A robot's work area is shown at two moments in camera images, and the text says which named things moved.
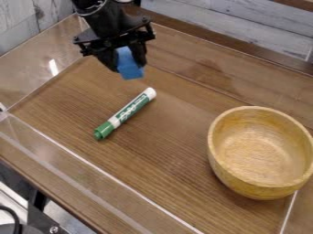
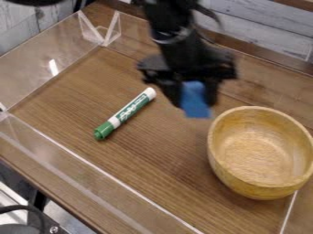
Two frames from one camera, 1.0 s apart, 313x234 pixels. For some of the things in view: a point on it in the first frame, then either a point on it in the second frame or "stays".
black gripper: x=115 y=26 -> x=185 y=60
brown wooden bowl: x=259 y=152 stays
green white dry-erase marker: x=147 y=95 stays
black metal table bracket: x=37 y=222 stays
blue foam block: x=128 y=69 -> x=195 y=103
